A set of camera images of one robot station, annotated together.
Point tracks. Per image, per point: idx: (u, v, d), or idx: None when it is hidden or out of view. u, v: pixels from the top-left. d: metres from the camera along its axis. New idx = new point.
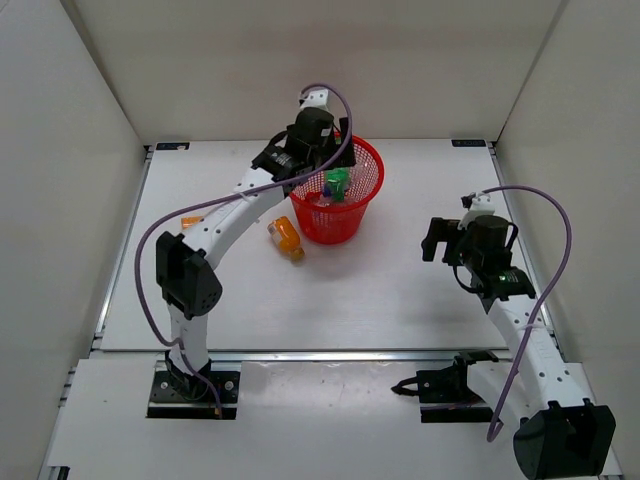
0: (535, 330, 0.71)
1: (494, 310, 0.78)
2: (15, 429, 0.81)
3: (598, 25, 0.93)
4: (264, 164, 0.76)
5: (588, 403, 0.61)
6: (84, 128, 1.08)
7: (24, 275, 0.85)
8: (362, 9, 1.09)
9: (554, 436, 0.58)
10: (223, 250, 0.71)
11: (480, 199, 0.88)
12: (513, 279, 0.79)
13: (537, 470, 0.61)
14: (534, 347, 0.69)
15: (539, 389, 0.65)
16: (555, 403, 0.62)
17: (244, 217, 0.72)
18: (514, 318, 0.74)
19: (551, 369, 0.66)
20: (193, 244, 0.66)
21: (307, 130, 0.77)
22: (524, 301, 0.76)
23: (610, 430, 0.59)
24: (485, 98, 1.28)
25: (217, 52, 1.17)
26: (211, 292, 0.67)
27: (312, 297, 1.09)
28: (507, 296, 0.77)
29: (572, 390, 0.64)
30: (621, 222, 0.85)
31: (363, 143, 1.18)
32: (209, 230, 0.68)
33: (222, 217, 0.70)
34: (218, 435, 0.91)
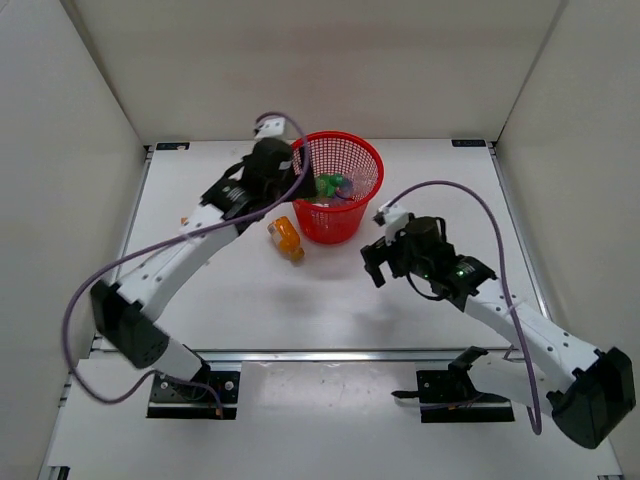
0: (519, 307, 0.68)
1: (469, 306, 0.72)
2: (15, 429, 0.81)
3: (598, 25, 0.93)
4: (215, 199, 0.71)
5: (602, 353, 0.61)
6: (84, 128, 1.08)
7: (24, 275, 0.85)
8: (362, 10, 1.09)
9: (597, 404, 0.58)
10: (166, 295, 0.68)
11: (389, 211, 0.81)
12: (471, 270, 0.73)
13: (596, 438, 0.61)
14: (527, 325, 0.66)
15: (556, 363, 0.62)
16: (580, 369, 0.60)
17: (189, 260, 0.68)
18: (495, 306, 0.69)
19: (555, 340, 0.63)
20: (129, 294, 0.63)
21: (261, 161, 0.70)
22: (492, 286, 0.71)
23: (629, 364, 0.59)
24: (485, 98, 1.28)
25: (217, 53, 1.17)
26: (157, 341, 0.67)
27: (312, 297, 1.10)
28: (476, 289, 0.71)
29: (582, 347, 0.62)
30: (621, 222, 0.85)
31: (364, 143, 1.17)
32: (149, 277, 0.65)
33: (164, 263, 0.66)
34: (218, 434, 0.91)
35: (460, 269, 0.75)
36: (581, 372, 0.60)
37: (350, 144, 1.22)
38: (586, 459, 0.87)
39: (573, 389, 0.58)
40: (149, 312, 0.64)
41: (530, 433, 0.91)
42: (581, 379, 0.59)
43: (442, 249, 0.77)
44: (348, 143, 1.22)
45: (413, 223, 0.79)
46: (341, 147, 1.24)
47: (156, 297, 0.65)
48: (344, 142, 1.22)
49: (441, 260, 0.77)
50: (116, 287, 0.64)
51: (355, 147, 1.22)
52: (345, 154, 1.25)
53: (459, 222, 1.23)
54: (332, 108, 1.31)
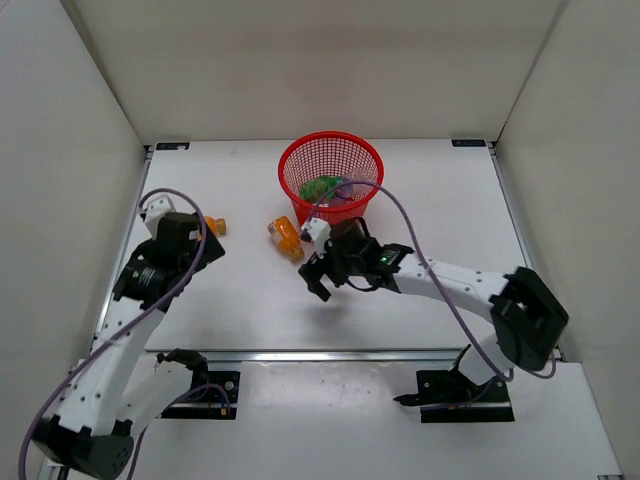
0: (434, 265, 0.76)
1: (399, 282, 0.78)
2: (15, 430, 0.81)
3: (598, 25, 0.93)
4: (127, 289, 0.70)
5: (509, 276, 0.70)
6: (83, 128, 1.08)
7: (24, 275, 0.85)
8: (362, 9, 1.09)
9: (517, 318, 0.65)
10: (115, 403, 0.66)
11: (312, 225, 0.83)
12: (394, 254, 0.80)
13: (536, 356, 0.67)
14: (445, 276, 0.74)
15: (475, 298, 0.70)
16: (495, 295, 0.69)
17: (126, 356, 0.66)
18: (415, 273, 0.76)
19: (470, 280, 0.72)
20: (74, 423, 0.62)
21: (169, 236, 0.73)
22: (409, 260, 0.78)
23: (530, 279, 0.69)
24: (485, 98, 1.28)
25: (217, 52, 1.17)
26: (120, 449, 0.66)
27: (311, 297, 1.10)
28: (398, 265, 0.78)
29: (490, 278, 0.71)
30: (621, 222, 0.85)
31: (363, 143, 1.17)
32: (87, 397, 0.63)
33: (98, 377, 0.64)
34: (218, 434, 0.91)
35: (384, 255, 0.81)
36: (496, 296, 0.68)
37: (350, 144, 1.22)
38: (586, 459, 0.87)
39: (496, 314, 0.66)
40: (101, 429, 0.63)
41: (530, 433, 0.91)
42: (499, 303, 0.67)
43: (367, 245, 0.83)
44: (348, 143, 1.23)
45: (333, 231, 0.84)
46: (341, 147, 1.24)
47: (103, 413, 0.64)
48: (344, 142, 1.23)
49: (368, 252, 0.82)
50: (58, 419, 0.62)
51: (355, 147, 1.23)
52: (345, 153, 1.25)
53: (458, 222, 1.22)
54: (333, 109, 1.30)
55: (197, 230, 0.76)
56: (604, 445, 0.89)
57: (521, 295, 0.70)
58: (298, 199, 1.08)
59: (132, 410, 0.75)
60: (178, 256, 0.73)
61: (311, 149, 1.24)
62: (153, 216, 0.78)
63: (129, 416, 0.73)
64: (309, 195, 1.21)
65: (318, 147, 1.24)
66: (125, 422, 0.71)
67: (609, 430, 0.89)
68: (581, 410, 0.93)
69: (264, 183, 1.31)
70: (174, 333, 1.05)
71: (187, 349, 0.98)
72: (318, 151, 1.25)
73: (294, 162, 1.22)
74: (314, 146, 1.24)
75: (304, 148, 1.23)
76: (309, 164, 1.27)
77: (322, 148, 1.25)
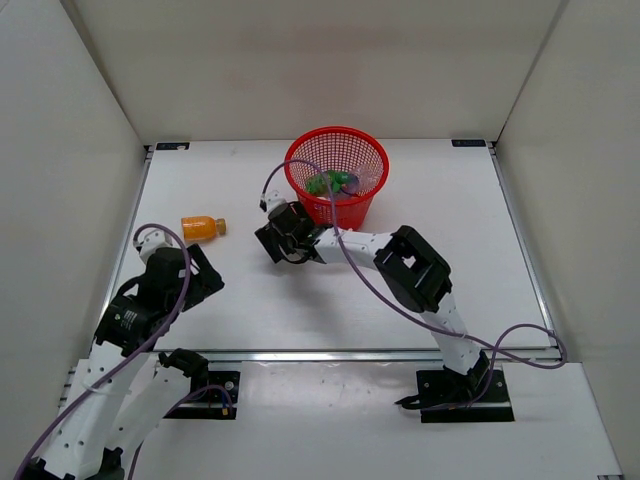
0: (344, 233, 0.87)
1: (322, 251, 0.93)
2: (15, 430, 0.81)
3: (598, 25, 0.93)
4: (109, 334, 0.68)
5: (394, 233, 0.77)
6: (84, 128, 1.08)
7: (24, 275, 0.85)
8: (362, 9, 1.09)
9: (393, 266, 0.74)
10: (100, 445, 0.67)
11: (269, 197, 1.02)
12: (319, 232, 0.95)
13: (422, 302, 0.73)
14: (348, 241, 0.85)
15: (367, 254, 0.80)
16: (378, 249, 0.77)
17: (108, 402, 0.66)
18: (330, 242, 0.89)
19: (365, 241, 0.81)
20: (57, 469, 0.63)
21: (158, 274, 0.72)
22: (327, 234, 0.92)
23: (410, 232, 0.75)
24: (485, 98, 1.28)
25: (216, 52, 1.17)
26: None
27: (311, 297, 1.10)
28: (320, 237, 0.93)
29: (381, 236, 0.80)
30: (621, 222, 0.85)
31: (371, 140, 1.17)
32: (70, 444, 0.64)
33: (80, 424, 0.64)
34: (219, 434, 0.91)
35: (312, 232, 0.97)
36: (378, 250, 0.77)
37: (356, 140, 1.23)
38: (586, 459, 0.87)
39: (378, 266, 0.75)
40: (87, 472, 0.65)
41: (530, 433, 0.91)
42: (381, 256, 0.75)
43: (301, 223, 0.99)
44: (356, 139, 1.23)
45: (272, 211, 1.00)
46: (347, 144, 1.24)
47: (87, 458, 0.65)
48: (350, 139, 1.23)
49: (300, 230, 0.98)
50: (43, 463, 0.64)
51: (361, 144, 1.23)
52: (351, 150, 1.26)
53: (458, 222, 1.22)
54: (332, 108, 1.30)
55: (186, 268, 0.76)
56: (604, 445, 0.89)
57: (408, 249, 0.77)
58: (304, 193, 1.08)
59: (122, 437, 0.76)
60: (164, 294, 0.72)
61: (317, 145, 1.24)
62: (149, 249, 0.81)
63: (119, 444, 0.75)
64: (315, 188, 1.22)
65: (324, 144, 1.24)
66: (115, 450, 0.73)
67: (610, 430, 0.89)
68: (581, 410, 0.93)
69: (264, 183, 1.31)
70: (174, 333, 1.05)
71: (187, 349, 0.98)
72: (325, 146, 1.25)
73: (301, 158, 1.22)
74: (321, 141, 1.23)
75: (311, 144, 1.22)
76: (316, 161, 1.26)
77: (328, 146, 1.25)
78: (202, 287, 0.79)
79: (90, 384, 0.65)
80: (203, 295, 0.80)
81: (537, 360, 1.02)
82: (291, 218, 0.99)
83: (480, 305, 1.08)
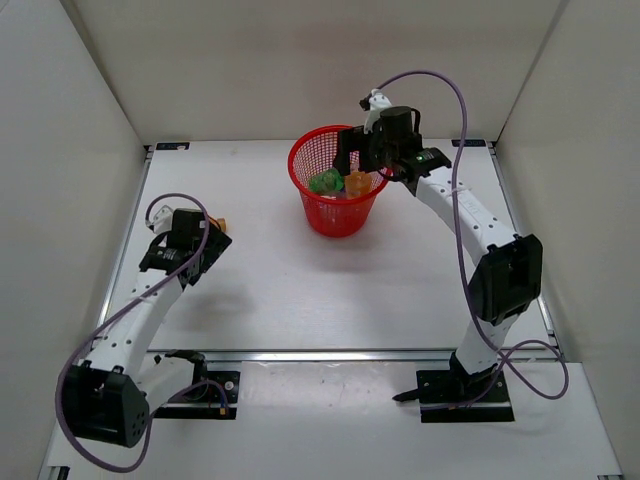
0: (460, 193, 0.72)
1: (420, 188, 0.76)
2: (13, 431, 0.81)
3: (597, 25, 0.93)
4: (152, 263, 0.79)
5: (517, 237, 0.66)
6: (84, 128, 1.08)
7: (24, 275, 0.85)
8: (362, 9, 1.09)
9: (499, 274, 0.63)
10: (139, 358, 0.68)
11: (375, 97, 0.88)
12: (430, 157, 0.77)
13: (494, 309, 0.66)
14: (463, 208, 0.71)
15: (477, 239, 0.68)
16: (494, 246, 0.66)
17: (152, 315, 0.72)
18: (440, 189, 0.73)
19: (482, 221, 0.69)
20: (104, 365, 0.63)
21: (183, 223, 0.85)
22: (444, 173, 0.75)
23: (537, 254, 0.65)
24: (485, 98, 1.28)
25: (217, 53, 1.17)
26: (140, 407, 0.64)
27: (311, 297, 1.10)
28: (429, 172, 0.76)
29: (503, 230, 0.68)
30: (621, 222, 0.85)
31: None
32: (118, 344, 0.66)
33: (129, 326, 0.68)
34: (218, 435, 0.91)
35: (420, 154, 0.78)
36: (494, 247, 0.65)
37: None
38: (587, 459, 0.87)
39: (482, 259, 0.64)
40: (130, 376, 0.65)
41: (530, 434, 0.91)
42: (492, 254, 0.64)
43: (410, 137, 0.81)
44: None
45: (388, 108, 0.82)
46: None
47: (132, 360, 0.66)
48: None
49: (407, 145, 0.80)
50: (88, 363, 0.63)
51: None
52: None
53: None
54: (333, 108, 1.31)
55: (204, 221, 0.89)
56: (604, 445, 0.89)
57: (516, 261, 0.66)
58: (307, 192, 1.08)
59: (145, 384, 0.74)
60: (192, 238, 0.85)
61: (320, 143, 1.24)
62: (161, 222, 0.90)
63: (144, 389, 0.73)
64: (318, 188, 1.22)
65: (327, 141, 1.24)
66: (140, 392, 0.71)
67: (610, 430, 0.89)
68: (581, 410, 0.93)
69: (264, 183, 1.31)
70: (174, 334, 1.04)
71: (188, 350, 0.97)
72: (325, 146, 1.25)
73: (303, 156, 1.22)
74: (322, 142, 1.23)
75: (314, 143, 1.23)
76: (318, 159, 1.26)
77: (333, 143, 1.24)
78: (215, 247, 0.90)
79: (140, 295, 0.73)
80: (218, 253, 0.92)
81: (537, 360, 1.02)
82: (404, 129, 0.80)
83: None
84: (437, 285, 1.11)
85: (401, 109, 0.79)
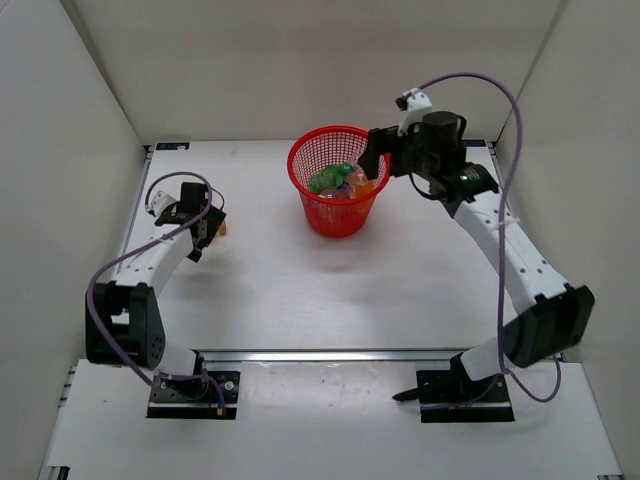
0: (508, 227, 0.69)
1: (463, 215, 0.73)
2: (13, 431, 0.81)
3: (597, 25, 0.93)
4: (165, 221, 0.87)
5: (569, 288, 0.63)
6: (84, 128, 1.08)
7: (24, 275, 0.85)
8: (362, 9, 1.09)
9: (543, 330, 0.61)
10: (158, 286, 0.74)
11: (414, 96, 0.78)
12: (475, 177, 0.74)
13: (531, 356, 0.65)
14: (510, 246, 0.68)
15: (523, 284, 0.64)
16: (542, 295, 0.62)
17: (169, 254, 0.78)
18: (485, 219, 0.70)
19: (530, 265, 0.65)
20: (130, 282, 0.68)
21: (190, 192, 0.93)
22: (489, 198, 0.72)
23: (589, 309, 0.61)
24: (485, 97, 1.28)
25: (217, 53, 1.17)
26: (158, 329, 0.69)
27: (311, 297, 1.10)
28: (473, 197, 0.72)
29: (553, 278, 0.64)
30: (621, 222, 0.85)
31: None
32: (141, 269, 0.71)
33: (150, 258, 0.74)
34: (218, 434, 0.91)
35: (464, 173, 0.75)
36: (542, 297, 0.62)
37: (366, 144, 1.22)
38: (587, 459, 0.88)
39: (529, 310, 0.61)
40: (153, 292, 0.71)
41: (530, 434, 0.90)
42: (540, 307, 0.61)
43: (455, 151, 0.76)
44: (359, 140, 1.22)
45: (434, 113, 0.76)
46: (356, 147, 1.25)
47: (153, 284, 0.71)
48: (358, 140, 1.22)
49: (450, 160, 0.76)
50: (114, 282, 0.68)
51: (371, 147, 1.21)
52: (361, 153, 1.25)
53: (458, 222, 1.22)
54: (333, 108, 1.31)
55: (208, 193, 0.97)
56: (605, 445, 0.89)
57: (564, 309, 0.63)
58: (304, 191, 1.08)
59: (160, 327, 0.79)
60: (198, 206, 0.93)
61: (321, 143, 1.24)
62: (160, 204, 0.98)
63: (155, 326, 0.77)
64: (317, 187, 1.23)
65: (329, 141, 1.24)
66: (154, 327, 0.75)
67: (610, 431, 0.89)
68: (580, 410, 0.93)
69: (264, 183, 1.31)
70: (174, 334, 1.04)
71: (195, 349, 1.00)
72: (326, 146, 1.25)
73: (303, 156, 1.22)
74: (323, 143, 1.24)
75: (314, 142, 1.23)
76: (319, 159, 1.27)
77: (335, 143, 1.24)
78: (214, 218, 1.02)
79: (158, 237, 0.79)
80: (215, 225, 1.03)
81: None
82: (447, 138, 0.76)
83: (482, 304, 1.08)
84: (438, 285, 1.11)
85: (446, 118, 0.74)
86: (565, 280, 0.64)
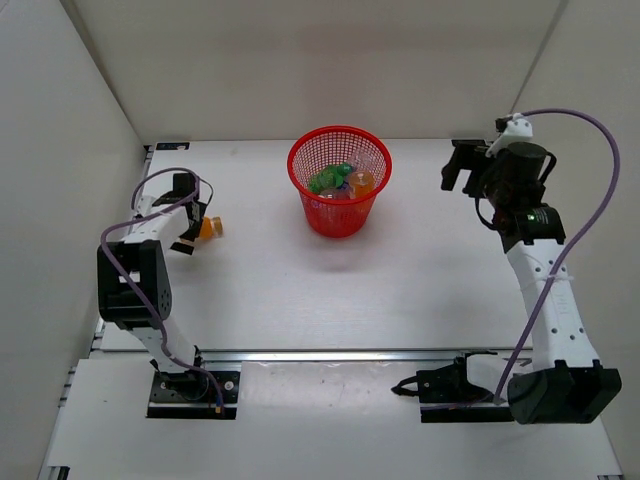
0: (557, 281, 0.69)
1: (514, 253, 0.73)
2: (12, 431, 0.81)
3: (598, 26, 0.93)
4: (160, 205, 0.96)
5: (596, 366, 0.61)
6: (84, 129, 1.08)
7: (24, 276, 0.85)
8: (362, 10, 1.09)
9: (554, 397, 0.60)
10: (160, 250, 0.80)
11: (517, 122, 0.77)
12: (543, 220, 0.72)
13: (530, 416, 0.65)
14: (552, 302, 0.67)
15: (548, 346, 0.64)
16: (563, 362, 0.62)
17: (168, 225, 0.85)
18: (535, 265, 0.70)
19: (564, 332, 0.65)
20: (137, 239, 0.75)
21: (182, 182, 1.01)
22: (550, 248, 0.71)
23: (612, 395, 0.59)
24: (486, 97, 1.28)
25: (217, 53, 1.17)
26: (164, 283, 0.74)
27: (311, 297, 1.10)
28: (532, 241, 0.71)
29: (582, 350, 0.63)
30: (621, 222, 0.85)
31: (375, 140, 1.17)
32: (146, 233, 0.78)
33: (153, 225, 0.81)
34: (218, 434, 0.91)
35: (532, 212, 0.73)
36: (561, 365, 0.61)
37: (369, 146, 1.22)
38: (587, 460, 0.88)
39: (546, 371, 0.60)
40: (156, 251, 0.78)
41: (530, 434, 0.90)
42: (557, 373, 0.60)
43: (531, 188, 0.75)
44: (360, 140, 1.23)
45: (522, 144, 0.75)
46: (357, 147, 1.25)
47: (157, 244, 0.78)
48: (359, 140, 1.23)
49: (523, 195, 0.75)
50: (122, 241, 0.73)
51: (373, 149, 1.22)
52: (363, 154, 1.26)
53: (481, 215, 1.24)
54: (333, 108, 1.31)
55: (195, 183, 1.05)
56: (605, 445, 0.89)
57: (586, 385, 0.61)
58: (303, 191, 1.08)
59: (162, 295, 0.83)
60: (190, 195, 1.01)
61: (321, 143, 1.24)
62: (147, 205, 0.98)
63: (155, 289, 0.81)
64: (317, 187, 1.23)
65: (328, 140, 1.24)
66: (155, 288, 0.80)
67: (610, 431, 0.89)
68: None
69: (264, 183, 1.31)
70: None
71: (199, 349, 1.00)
72: (326, 146, 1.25)
73: (302, 156, 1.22)
74: (323, 143, 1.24)
75: (314, 142, 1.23)
76: (319, 158, 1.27)
77: (336, 143, 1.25)
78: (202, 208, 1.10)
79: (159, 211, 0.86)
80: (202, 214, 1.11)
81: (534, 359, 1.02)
82: (528, 173, 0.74)
83: (482, 305, 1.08)
84: (438, 285, 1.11)
85: (533, 150, 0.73)
86: (595, 358, 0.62)
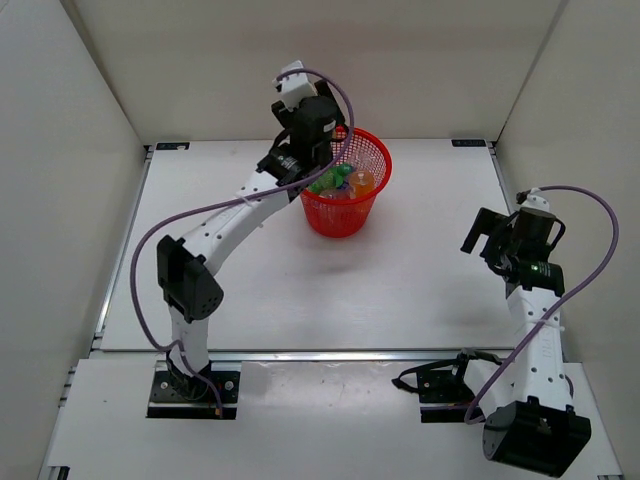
0: (546, 327, 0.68)
1: (512, 298, 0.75)
2: (12, 431, 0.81)
3: (598, 25, 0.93)
4: (269, 167, 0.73)
5: (568, 411, 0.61)
6: (84, 128, 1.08)
7: (24, 274, 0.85)
8: (362, 9, 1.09)
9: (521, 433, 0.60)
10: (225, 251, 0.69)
11: (536, 197, 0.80)
12: (546, 273, 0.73)
13: (496, 452, 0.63)
14: (538, 344, 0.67)
15: (526, 382, 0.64)
16: (535, 399, 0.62)
17: (250, 219, 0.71)
18: (528, 309, 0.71)
19: (546, 374, 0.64)
20: (194, 249, 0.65)
21: (303, 130, 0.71)
22: (547, 298, 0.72)
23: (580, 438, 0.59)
24: (485, 97, 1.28)
25: (217, 53, 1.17)
26: (209, 295, 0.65)
27: (312, 297, 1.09)
28: (531, 287, 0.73)
29: (558, 393, 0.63)
30: (623, 221, 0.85)
31: (375, 139, 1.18)
32: (210, 235, 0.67)
33: (222, 222, 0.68)
34: (217, 434, 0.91)
35: (537, 265, 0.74)
36: (533, 402, 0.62)
37: (369, 147, 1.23)
38: (587, 459, 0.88)
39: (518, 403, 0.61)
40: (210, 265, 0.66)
41: None
42: (527, 407, 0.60)
43: (540, 246, 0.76)
44: (361, 140, 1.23)
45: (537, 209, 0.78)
46: (358, 148, 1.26)
47: (217, 254, 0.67)
48: (359, 141, 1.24)
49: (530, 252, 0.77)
50: (182, 241, 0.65)
51: (373, 152, 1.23)
52: (362, 154, 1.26)
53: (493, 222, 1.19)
54: None
55: (331, 122, 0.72)
56: (605, 445, 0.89)
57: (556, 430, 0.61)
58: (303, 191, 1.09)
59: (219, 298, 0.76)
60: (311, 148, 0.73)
61: None
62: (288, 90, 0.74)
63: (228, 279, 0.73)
64: None
65: None
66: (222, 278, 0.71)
67: (610, 432, 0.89)
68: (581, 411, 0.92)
69: None
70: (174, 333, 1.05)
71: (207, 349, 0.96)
72: None
73: None
74: None
75: None
76: None
77: None
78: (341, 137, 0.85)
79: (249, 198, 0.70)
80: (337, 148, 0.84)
81: None
82: (538, 232, 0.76)
83: (482, 305, 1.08)
84: (438, 285, 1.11)
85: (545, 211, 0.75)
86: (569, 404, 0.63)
